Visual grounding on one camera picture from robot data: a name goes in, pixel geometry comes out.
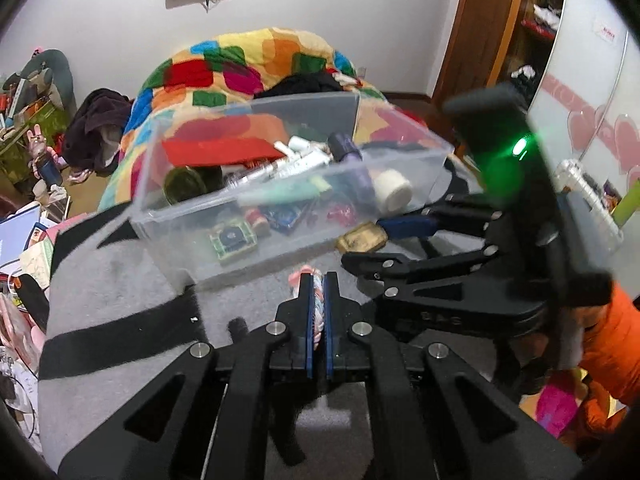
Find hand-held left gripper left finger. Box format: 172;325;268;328
57;271;317;480

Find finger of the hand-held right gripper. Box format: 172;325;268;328
340;245;503;306
375;194;506;241

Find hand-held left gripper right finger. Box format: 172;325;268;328
322;271;583;480

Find gold box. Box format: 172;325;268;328
335;221;390;256

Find white gauze roll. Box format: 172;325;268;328
375;169;415;213

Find pink braided rope toy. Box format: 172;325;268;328
289;266;326;351

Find red patterned packet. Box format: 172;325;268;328
325;202;358;226

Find blue packet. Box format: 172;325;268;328
262;205;313;236

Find purple tube with dark cap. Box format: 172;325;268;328
327;131;373;201

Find green card box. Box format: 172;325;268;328
207;225;261;265

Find small red round tin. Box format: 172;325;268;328
245;208;271;236

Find white printed tube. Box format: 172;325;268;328
225;152;333;191

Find clear plastic storage bin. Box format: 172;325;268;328
129;91;456;291

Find red box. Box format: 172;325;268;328
161;137;283;167

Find clear lidded container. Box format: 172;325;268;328
552;157;626;251

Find white sliding wardrobe door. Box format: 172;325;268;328
525;0;640;241

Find magenta cloth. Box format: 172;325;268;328
535;375;583;436

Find black clothing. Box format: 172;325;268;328
255;72;341;101

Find grey and black blanket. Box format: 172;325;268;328
37;95;501;480

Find wooden wardrobe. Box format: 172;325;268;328
432;0;568;111

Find colourful patchwork quilt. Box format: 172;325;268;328
97;27;436;211

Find beige printed box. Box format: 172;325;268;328
20;237;56;286

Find clear acrylic box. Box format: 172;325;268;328
42;192;71;221

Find pink bag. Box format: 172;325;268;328
0;290;46;366

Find dark purple clothes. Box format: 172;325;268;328
64;88;135;176

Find pink bunny bottle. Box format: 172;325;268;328
27;124;63;186

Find blue notebook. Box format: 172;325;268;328
0;202;41;266

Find green storage box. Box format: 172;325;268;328
0;95;71;181

